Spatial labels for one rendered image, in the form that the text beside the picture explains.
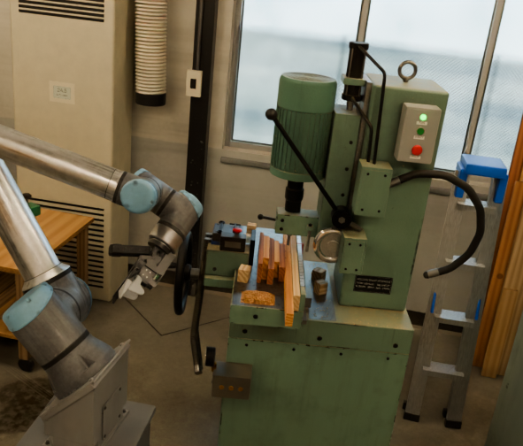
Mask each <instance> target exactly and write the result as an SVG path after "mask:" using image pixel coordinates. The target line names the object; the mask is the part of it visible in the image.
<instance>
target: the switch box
mask: <svg viewBox="0 0 523 446"><path fill-rule="evenodd" d="M422 113H425V114H426V115H427V118H426V120H420V119H419V116H420V114H422ZM441 114H442V110H441V109H440V108H439V107H438V106H436V105H428V104H412V103H403V108H402V113H401V118H400V123H399V128H398V133H397V138H396V147H395V152H394V156H395V158H396V160H397V161H404V162H412V163H421V164H431V162H432V157H433V153H434V148H435V140H436V136H437V131H438V127H439V123H440V118H441ZM417 121H422V122H427V125H418V124H417ZM418 127H423V128H424V129H425V133H424V134H423V135H417V133H416V130H417V128H418ZM414 135H416V136H425V138H424V140H420V139H413V137H414ZM415 145H419V146H421V148H422V153H421V154H420V155H419V156H420V159H415V158H410V156H415V155H413V154H412V152H411V149H412V147H413V146H415Z"/></svg>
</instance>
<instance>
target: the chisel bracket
mask: <svg viewBox="0 0 523 446"><path fill-rule="evenodd" d="M275 218H276V220H275V224H274V232H275V233H276V234H283V235H287V236H292V235H300V236H307V235H308V231H307V230H306V227H307V225H309V224H310V223H312V224H313V231H311V237H315V236H316V234H317V228H318V222H319V215H318V211H314V210H305V209H300V212H297V213H293V212H288V211H285V207H277V209H276V217H275Z"/></svg>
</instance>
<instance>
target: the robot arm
mask: <svg viewBox="0 0 523 446"><path fill-rule="evenodd" d="M4 160H5V161H7V162H10V163H12V164H14V165H18V166H21V167H24V168H26V169H28V170H31V171H33V172H36V173H39V174H42V175H44V176H47V177H50V178H51V179H54V180H56V181H61V182H63V183H65V184H68V185H70V186H73V187H75V188H79V189H81V190H84V191H87V192H89V193H91V194H93V195H96V196H100V197H102V198H105V199H107V200H110V201H111V202H112V203H115V204H118V205H121V206H124V208H125V209H127V210H128V211H130V212H132V213H136V214H142V213H145V212H148V211H151V212H153V213H154V214H156V215H157V216H159V217H160V220H159V221H158V223H157V224H156V225H155V227H154V228H153V230H152V231H151V232H150V234H149V238H150V240H149V241H148V244H149V246H141V245H121V244H118V243H114V244H111V245H110V246H109V251H108V254H109V256H112V257H138V258H137V261H136V262H135V264H134V265H133V266H132V268H131V269H130V271H129V272H128V276H127V277H126V278H125V279H124V280H123V282H122V283H121V285H120V286H119V288H118V289H117V291H116V292H115V294H114V295H113V296H112V303H113V304H114V303H115V302H116V300H117V299H118V298H119V299H120V298H121V297H126V298H129V299H132V300H135V299H136V298H137V297H138V295H140V296H141V295H143V294H144V290H143V288H142V286H143V287H145V288H148V289H149V290H152V288H153V287H154V288H155V287H156V286H157V284H158V283H159V281H160V280H161V278H162V277H163V275H164V274H165V271H166V269H167V268H168V267H169V265H170V264H171V263H172V262H173V260H174V258H175V257H176V256H175V255H174V253H175V252H176V251H177V249H179V247H180V246H181V244H182V243H183V240H184V239H185V238H186V236H187V235H188V233H189V231H190V230H191V229H192V227H193V226H194V225H195V224H196V222H197V221H198V220H199V217H200V216H201V214H202V212H203V206H202V205H201V203H200V202H199V201H198V199H197V198H196V197H195V196H193V195H192V194H190V193H189V192H188V191H185V190H181V191H179V192H177V191H176V190H174V189H173V188H171V187H169V186H168V185H167V184H165V183H164V182H162V181H161V180H160V179H159V178H157V177H156V176H154V175H153V174H151V172H149V171H146V170H145V169H143V168H141V169H139V170H138V171H136V172H135V174H132V173H128V172H126V171H120V170H119V169H116V168H114V167H111V166H108V165H105V164H103V163H100V162H97V161H95V160H93V159H91V158H86V157H84V156H82V155H80V154H77V153H74V152H72V151H70V150H66V149H63V148H61V147H58V146H57V145H54V144H51V143H49V142H45V141H43V140H40V139H38V138H35V137H33V136H31V135H27V134H24V133H22V132H20V131H17V130H15V129H12V128H10V127H6V126H4V125H1V124H0V238H1V239H2V241H3V243H4V245H5V247H6V249H7V250H8V252H9V253H10V255H11V257H12V259H13V261H14V263H15V265H16V266H17V267H18V269H19V272H20V274H21V275H22V277H23V279H24V285H23V288H22V292H23V294H24V296H22V297H21V298H20V299H19V300H18V301H16V302H15V303H14V304H13V305H12V306H11V307H10V308H9V309H8V310H7V311H6V312H5V313H4V315H3V322H4V323H5V325H6V326H7V327H8V329H9V330H10V331H11V332H12V333H13V334H14V335H15V337H16V338H17V339H18V340H19V341H20V343H21V344H22V345H23V346H24V347H25V348H26V350H27V351H28V352H29V353H30V354H31V356H32V357H33V358H34V359H35V360H36V362H37V363H38V364H39V365H40V366H41V367H42V369H43V370H44V371H45V372H46V373H47V375H48V378H49V381H50V385H51V387H52V390H53V393H54V395H55V396H56V397H57V398H58V400H61V399H64V398H65V397H67V396H69V395H71V394H72V393H73V392H74V391H76V390H77V389H78V388H80V387H81V386H83V385H84V384H85V383H86V382H88V380H89V379H90V378H92V377H94V376H95V375H96V374H97V373H98V372H99V371H100V370H101V369H102V368H103V367H104V366H105V365H106V364H107V363H108V362H109V361H110V360H111V359H112V357H113V356H114V354H115V350H114V349H113V348H112V346H110V345H108V344H107V343H105V342H103V341H101V340H99V339H97V338H95V336H93V335H92V334H91V333H90V332H89V331H88V330H87V328H85V327H84V326H83V325H82V323H81V322H83V321H84V320H85V318H86V317H87V316H88V314H89V311H90V308H91V305H92V295H91V291H90V289H89V287H88V285H87V284H86V283H85V281H83V280H82V279H80V278H78V277H76V276H75V275H74V273H73V270H72V268H71V267H70V266H69V265H66V264H63V263H61V262H59V260H58V258H57V256H56V254H55V252H54V250H53V249H52V248H51V246H50V243H49V241H48V240H47V238H46V236H45V234H44V232H43V231H42V229H41V227H40V225H39V223H38V222H37V220H36V218H35V216H34V214H33V213H32V211H31V209H30V207H29V205H28V204H27V201H26V199H25V197H23V195H22V193H21V191H20V189H19V187H18V185H17V183H16V181H15V180H14V179H13V177H12V174H11V172H10V171H9V169H8V167H7V165H6V163H5V162H4ZM150 248H152V250H151V251H150ZM157 254H158V255H157ZM160 276H161V277H160ZM159 277H160V278H159ZM158 279H159V280H158ZM156 282H157V283H156ZM141 285H142V286H141Z"/></svg>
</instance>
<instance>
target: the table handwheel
mask: <svg viewBox="0 0 523 446"><path fill-rule="evenodd" d="M192 251H193V236H192V233H191V232H190V231H189V233H188V235H187V236H186V238H185V239H184V240H183V243H182V244H181V246H180V247H179V250H178V256H177V262H176V269H175V278H174V290H173V308H174V312H175V314H176V315H179V316H180V315H181V314H182V313H183V312H184V311H185V307H186V303H187V298H188V288H189V281H190V279H197V280H198V277H199V276H198V275H199V270H200V269H197V268H192V266H191V265H192Z"/></svg>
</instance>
